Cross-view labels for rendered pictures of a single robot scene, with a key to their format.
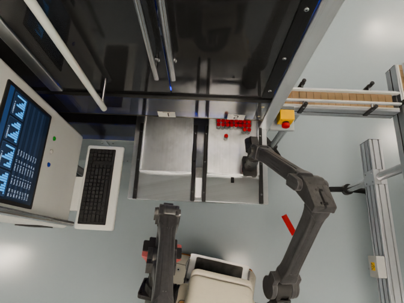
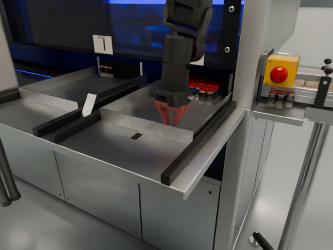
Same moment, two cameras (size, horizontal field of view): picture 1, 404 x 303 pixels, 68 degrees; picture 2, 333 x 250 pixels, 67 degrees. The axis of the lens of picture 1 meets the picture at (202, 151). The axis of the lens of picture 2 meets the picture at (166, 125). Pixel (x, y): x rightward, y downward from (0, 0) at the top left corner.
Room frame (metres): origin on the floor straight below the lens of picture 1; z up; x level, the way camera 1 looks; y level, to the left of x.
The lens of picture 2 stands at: (-0.08, -0.46, 1.16)
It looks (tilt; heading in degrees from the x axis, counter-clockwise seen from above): 26 degrees down; 29
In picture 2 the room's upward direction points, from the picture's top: straight up
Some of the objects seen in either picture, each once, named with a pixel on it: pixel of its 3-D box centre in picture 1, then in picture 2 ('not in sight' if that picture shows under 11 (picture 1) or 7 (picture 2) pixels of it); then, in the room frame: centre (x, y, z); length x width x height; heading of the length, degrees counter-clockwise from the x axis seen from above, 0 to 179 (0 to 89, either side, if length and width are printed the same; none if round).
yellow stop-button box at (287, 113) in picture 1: (285, 116); (281, 70); (0.64, -0.41, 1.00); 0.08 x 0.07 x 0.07; 179
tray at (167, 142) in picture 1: (168, 140); (88, 85); (0.53, 0.18, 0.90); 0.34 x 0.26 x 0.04; 179
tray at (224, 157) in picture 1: (232, 142); (175, 102); (0.53, -0.16, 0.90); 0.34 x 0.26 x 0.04; 179
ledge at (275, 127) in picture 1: (281, 118); (280, 109); (0.68, -0.43, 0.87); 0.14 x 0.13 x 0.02; 179
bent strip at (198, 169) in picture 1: (198, 182); (73, 113); (0.31, 0.01, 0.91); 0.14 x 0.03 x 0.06; 179
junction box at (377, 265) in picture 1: (377, 266); not in sight; (-0.08, -1.04, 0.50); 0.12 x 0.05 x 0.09; 179
